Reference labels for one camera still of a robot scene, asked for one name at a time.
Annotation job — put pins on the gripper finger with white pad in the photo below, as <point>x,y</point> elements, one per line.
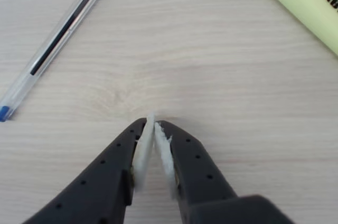
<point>200,176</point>
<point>100,181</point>

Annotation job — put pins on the clear ballpoint pen blue cap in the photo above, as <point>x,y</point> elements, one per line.
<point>52,36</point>

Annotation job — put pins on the yellow highlighter black cap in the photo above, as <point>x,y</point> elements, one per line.
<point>303,2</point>

